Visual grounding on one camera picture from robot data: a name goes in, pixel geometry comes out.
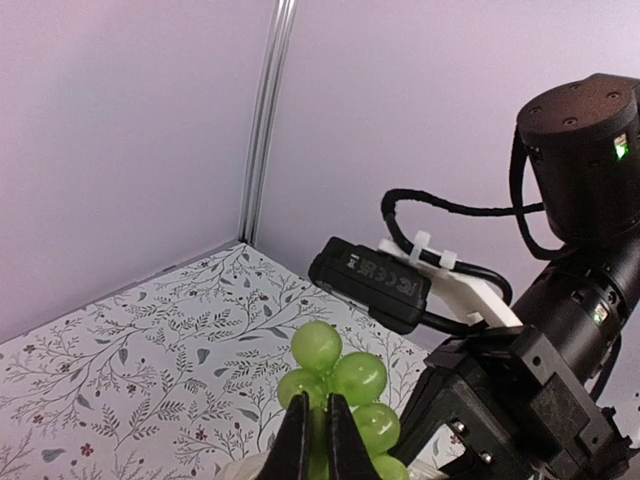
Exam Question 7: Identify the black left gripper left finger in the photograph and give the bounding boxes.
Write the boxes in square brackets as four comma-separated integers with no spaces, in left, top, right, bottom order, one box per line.
[257,392,311,480]

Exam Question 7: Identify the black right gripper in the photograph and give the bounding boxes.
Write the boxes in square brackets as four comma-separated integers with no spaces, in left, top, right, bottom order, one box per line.
[394,73,639,479]

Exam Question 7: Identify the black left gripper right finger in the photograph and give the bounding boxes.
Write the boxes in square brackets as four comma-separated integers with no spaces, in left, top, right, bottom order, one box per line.
[326,393,381,480]

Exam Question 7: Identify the clear polka dot zip bag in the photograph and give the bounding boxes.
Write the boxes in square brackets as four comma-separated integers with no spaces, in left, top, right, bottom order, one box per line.
[214,453,449,480]

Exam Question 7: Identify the green toy grapes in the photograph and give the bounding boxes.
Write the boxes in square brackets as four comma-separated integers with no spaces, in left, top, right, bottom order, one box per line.
[278,321,409,479]

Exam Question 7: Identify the floral white table mat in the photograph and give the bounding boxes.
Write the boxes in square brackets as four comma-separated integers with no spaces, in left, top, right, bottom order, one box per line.
[1,245,425,479]

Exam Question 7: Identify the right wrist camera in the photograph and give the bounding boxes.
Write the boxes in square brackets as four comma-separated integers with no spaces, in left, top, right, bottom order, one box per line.
[308,231,523,337]

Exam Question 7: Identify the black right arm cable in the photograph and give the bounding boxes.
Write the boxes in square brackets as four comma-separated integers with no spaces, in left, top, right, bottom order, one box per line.
[380,132,566,331]

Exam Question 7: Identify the right aluminium frame post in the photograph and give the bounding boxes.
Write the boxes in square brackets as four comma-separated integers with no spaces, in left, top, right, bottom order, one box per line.
[237,0,298,245]

